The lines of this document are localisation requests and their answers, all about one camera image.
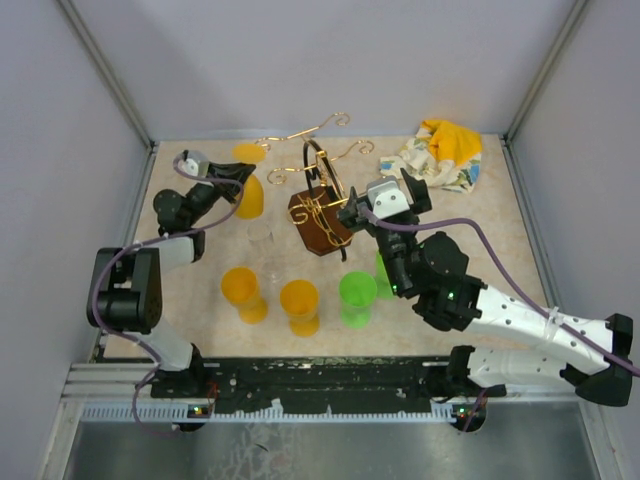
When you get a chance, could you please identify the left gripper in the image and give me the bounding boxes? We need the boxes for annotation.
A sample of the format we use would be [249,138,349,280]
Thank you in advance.
[186,161,255,227]

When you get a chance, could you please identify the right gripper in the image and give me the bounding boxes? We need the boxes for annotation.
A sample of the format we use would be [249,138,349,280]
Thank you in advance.
[338,170,431,298]

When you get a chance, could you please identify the yellow plastic goblet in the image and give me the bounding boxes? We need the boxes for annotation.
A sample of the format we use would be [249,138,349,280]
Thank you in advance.
[232,143,266,220]

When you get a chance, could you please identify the green goblet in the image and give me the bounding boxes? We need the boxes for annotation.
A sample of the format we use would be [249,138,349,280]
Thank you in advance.
[338,271,377,329]
[375,252,394,299]

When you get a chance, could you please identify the clear wine glass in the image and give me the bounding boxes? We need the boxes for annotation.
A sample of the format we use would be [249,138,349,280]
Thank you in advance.
[247,220,285,284]

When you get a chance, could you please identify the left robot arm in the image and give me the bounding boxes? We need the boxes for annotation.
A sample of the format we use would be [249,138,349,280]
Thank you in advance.
[86,151,255,397]

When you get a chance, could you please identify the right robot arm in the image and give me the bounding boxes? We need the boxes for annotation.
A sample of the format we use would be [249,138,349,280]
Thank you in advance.
[337,172,639,407]

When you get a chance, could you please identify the yellow floral cloth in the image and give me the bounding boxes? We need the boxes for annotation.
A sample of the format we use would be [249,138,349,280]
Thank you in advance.
[379,119,483,194]

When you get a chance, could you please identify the green goblet front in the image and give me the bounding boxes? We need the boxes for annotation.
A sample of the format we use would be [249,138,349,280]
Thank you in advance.
[338,271,377,329]

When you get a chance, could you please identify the yellow goblet front left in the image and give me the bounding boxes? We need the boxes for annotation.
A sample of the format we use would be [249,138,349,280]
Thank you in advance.
[220,267,268,324]

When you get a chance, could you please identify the yellow goblet front middle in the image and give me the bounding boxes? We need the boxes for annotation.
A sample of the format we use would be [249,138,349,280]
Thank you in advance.
[279,279,320,337]

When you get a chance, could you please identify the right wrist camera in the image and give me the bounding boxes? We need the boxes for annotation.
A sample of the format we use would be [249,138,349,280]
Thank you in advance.
[366,176,409,219]

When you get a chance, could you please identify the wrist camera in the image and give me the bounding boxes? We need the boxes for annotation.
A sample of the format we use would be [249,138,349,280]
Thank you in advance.
[174,149,210,179]
[366,176,409,219]

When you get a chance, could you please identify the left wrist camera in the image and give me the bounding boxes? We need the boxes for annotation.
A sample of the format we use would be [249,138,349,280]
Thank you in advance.
[174,149,210,179]

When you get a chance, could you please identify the gold wire wine glass rack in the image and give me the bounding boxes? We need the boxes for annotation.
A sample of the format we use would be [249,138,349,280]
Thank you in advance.
[251,112,375,262]

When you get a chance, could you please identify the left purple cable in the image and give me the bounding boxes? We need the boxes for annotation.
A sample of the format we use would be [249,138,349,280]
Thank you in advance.
[87,154,246,439]

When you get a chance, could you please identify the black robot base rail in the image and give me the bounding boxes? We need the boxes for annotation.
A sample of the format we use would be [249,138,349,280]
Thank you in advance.
[151,356,481,415]

